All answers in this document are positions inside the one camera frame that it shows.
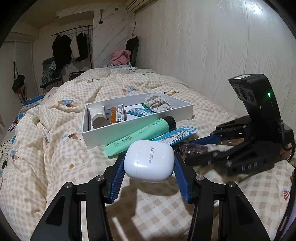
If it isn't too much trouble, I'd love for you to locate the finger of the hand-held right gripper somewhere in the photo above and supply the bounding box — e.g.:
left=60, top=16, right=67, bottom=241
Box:
left=188, top=116, right=251, bottom=147
left=184, top=140, right=257, bottom=167

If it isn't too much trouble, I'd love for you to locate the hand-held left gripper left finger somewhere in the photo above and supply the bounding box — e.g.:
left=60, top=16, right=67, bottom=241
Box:
left=30, top=153, right=126, bottom=241

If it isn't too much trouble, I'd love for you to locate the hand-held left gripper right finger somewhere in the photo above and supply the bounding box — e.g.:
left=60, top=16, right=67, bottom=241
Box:
left=173, top=155, right=271, bottom=241

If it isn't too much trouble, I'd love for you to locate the clear purple hair clip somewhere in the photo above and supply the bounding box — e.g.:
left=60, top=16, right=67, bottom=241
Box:
left=174, top=142, right=210, bottom=158

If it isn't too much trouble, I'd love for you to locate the blue snack packet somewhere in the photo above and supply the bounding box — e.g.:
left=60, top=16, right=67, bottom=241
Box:
left=150, top=125, right=199, bottom=146
left=126, top=108, right=155, bottom=116

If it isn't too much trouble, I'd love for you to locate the white earbud case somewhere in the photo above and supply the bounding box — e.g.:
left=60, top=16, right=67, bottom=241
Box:
left=124, top=141, right=175, bottom=183

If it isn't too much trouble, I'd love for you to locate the white cardboard box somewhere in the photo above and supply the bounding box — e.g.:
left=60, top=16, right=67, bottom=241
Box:
left=81, top=92, right=194, bottom=149

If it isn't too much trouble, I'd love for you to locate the green tube with black cap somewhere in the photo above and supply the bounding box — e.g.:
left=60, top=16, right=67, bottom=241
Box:
left=103, top=116, right=177, bottom=159

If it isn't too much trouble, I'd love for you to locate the floral fabric scrunchie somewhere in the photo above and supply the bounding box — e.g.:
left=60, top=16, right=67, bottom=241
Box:
left=144, top=93, right=173, bottom=113

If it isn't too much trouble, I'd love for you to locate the orange snack bar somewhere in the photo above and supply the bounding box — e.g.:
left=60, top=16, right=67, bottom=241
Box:
left=109, top=105, right=127, bottom=126

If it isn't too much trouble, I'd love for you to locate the small white bottle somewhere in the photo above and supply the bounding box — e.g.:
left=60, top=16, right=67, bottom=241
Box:
left=88, top=106, right=109, bottom=129

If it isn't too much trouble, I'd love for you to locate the light patterned pillow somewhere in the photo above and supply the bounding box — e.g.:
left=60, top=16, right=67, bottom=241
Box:
left=103, top=62, right=137, bottom=71

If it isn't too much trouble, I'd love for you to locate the cartoon print bedsheet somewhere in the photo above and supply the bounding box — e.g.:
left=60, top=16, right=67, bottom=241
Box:
left=0, top=109, right=26, bottom=170

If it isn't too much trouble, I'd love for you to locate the blue striped flat pack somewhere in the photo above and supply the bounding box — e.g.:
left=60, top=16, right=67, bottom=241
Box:
left=22, top=95, right=46, bottom=107

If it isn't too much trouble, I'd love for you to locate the pink crumpled cloth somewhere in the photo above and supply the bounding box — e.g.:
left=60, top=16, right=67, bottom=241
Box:
left=110, top=49, right=131, bottom=66

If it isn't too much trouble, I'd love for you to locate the chair piled with clothes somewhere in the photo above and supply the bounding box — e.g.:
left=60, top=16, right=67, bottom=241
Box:
left=39, top=58, right=64, bottom=90

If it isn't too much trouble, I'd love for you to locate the black hanging garment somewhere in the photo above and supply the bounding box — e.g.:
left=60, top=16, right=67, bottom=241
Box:
left=52, top=34, right=73, bottom=70
left=76, top=31, right=89, bottom=62

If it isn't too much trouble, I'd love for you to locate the white hanging garment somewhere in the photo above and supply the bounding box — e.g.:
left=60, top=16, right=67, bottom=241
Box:
left=69, top=38, right=80, bottom=60

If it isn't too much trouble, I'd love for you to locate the black hanging bag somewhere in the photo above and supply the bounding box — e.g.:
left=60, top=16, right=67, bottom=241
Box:
left=12, top=61, right=26, bottom=93

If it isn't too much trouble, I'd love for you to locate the white air conditioner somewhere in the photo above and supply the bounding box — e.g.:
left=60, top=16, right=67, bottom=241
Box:
left=126, top=0, right=158, bottom=11

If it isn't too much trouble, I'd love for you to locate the black clothes rack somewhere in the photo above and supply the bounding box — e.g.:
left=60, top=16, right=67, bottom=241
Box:
left=51, top=25, right=93, bottom=67

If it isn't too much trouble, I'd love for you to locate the black wall cable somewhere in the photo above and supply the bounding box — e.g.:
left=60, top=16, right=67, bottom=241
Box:
left=131, top=13, right=137, bottom=37

